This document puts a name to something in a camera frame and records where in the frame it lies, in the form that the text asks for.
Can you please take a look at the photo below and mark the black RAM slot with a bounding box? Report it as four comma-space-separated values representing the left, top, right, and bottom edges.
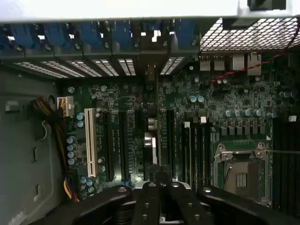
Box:
198, 116, 207, 186
191, 121, 199, 186
205, 121, 213, 185

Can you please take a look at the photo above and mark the CPU socket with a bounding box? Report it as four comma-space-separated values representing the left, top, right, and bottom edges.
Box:
213, 142, 274, 207

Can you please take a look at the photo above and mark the white PCI slot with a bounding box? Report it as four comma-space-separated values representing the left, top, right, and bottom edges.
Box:
83, 107, 99, 178

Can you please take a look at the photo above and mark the short black expansion slot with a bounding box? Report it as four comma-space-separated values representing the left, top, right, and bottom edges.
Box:
134, 109, 144, 132

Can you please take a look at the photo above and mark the white power connector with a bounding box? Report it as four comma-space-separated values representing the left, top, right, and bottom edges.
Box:
56, 95, 75, 118

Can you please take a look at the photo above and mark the green motherboard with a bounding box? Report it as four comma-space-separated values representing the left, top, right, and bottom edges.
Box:
56, 52, 300, 211

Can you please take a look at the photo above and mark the black open PC case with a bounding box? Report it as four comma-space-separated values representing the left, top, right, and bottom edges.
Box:
0, 0, 300, 225

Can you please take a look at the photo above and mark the sleeved power wire bundle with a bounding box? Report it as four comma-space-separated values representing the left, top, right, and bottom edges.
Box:
30, 97, 80, 203

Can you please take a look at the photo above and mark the red black twisted wire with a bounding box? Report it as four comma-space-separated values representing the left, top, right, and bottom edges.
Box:
205, 35, 300, 86

